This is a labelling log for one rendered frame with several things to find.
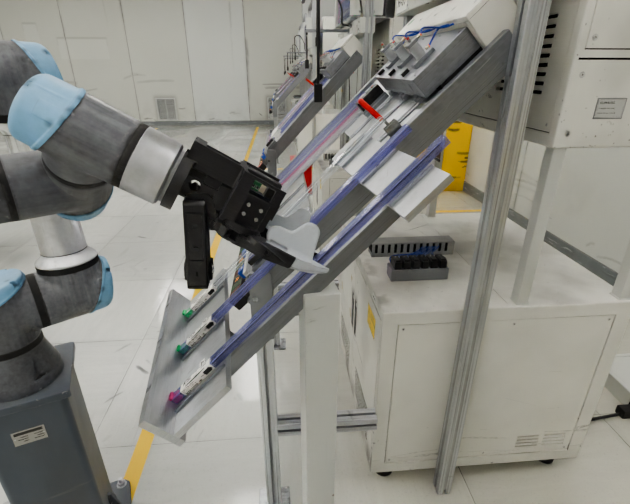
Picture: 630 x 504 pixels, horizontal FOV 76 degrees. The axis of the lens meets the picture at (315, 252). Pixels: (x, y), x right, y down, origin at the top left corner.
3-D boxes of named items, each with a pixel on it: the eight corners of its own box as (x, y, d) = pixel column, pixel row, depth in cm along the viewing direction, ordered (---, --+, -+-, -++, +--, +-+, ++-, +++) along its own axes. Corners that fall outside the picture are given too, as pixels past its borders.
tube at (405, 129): (183, 355, 67) (176, 351, 66) (184, 350, 68) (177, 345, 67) (412, 130, 59) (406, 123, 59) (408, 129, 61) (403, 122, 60)
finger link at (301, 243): (350, 247, 47) (281, 208, 46) (324, 287, 49) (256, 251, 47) (347, 239, 50) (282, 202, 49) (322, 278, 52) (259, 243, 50)
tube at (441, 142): (177, 404, 57) (170, 401, 56) (178, 397, 58) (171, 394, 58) (451, 142, 49) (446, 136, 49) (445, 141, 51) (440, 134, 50)
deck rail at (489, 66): (265, 297, 92) (244, 280, 90) (265, 293, 94) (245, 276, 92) (526, 55, 76) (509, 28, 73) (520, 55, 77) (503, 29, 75)
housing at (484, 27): (506, 76, 79) (464, 15, 74) (423, 73, 123) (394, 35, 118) (541, 43, 77) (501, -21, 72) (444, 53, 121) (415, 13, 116)
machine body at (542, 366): (368, 487, 122) (382, 312, 97) (337, 344, 186) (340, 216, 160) (572, 471, 127) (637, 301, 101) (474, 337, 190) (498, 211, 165)
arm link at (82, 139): (46, 104, 46) (44, 49, 39) (142, 153, 50) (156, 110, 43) (5, 155, 42) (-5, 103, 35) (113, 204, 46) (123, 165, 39)
